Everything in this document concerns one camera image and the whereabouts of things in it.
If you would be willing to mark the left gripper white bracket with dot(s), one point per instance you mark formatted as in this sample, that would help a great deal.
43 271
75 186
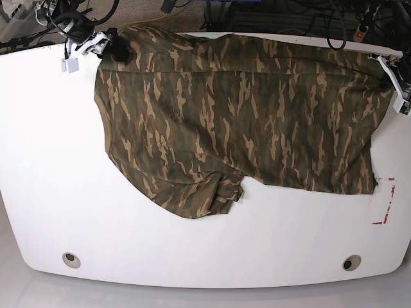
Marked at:
391 68

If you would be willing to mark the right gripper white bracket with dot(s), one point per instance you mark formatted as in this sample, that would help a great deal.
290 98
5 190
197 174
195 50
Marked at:
96 44

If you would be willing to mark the camouflage T-shirt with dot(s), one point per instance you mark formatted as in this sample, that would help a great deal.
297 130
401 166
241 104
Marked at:
186 120

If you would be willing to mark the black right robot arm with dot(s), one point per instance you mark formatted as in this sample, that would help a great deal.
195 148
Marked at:
79 31

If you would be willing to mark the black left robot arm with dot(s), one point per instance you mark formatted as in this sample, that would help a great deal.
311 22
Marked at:
404 65

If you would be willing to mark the red tape rectangle marking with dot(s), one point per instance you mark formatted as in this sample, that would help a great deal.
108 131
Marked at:
381 201

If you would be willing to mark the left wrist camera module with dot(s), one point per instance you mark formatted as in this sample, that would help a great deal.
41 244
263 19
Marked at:
402 106

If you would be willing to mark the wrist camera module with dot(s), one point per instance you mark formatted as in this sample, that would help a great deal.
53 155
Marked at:
70 65
402 106

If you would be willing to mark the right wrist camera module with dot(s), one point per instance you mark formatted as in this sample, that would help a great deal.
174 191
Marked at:
70 65

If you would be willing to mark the black power strip red switch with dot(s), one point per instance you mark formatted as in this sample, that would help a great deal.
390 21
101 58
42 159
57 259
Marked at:
365 23

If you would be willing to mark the right table cable grommet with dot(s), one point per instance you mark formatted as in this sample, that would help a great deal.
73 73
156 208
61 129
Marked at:
352 263

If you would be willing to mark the table cable grommet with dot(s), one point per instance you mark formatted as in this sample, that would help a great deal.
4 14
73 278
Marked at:
352 263
71 260

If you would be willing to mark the left table cable grommet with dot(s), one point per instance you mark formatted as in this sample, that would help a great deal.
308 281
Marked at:
71 260

